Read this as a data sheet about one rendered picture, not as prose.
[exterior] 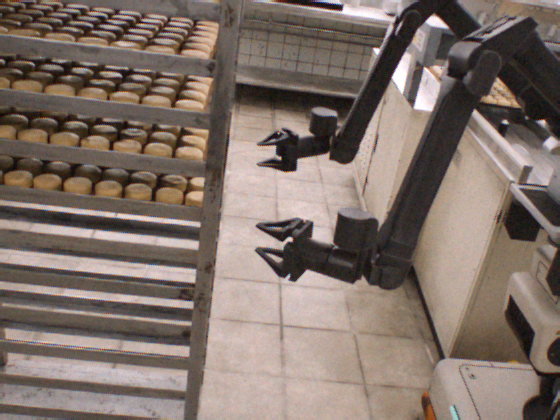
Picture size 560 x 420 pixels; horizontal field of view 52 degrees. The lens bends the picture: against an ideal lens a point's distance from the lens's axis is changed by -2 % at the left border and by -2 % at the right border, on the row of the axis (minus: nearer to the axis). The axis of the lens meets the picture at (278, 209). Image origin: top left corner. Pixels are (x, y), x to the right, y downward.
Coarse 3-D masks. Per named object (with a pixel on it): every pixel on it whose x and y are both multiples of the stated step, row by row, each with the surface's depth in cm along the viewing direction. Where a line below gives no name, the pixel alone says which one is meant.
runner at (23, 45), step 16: (0, 48) 93; (16, 48) 93; (32, 48) 93; (48, 48) 93; (64, 48) 93; (80, 48) 93; (96, 48) 93; (112, 48) 93; (112, 64) 94; (128, 64) 94; (144, 64) 95; (160, 64) 95; (176, 64) 95; (192, 64) 95; (208, 64) 95
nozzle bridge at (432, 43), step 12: (432, 24) 232; (444, 24) 238; (420, 36) 243; (432, 36) 230; (444, 36) 238; (456, 36) 238; (408, 48) 262; (420, 48) 241; (432, 48) 232; (444, 48) 240; (552, 48) 231; (420, 60) 238; (432, 60) 234; (444, 60) 238; (408, 72) 256; (420, 72) 247; (408, 84) 254; (408, 96) 252
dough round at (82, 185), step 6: (66, 180) 110; (72, 180) 110; (78, 180) 110; (84, 180) 111; (66, 186) 108; (72, 186) 108; (78, 186) 108; (84, 186) 109; (90, 186) 110; (78, 192) 108; (84, 192) 109; (90, 192) 110
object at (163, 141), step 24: (0, 120) 109; (24, 120) 110; (48, 120) 112; (72, 120) 115; (96, 120) 121; (120, 120) 117; (72, 144) 105; (96, 144) 104; (120, 144) 106; (144, 144) 112; (168, 144) 111; (192, 144) 111
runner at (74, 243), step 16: (0, 240) 108; (16, 240) 109; (32, 240) 109; (48, 240) 109; (64, 240) 109; (80, 240) 109; (96, 240) 109; (112, 240) 109; (144, 256) 111; (160, 256) 111; (176, 256) 111; (192, 256) 111
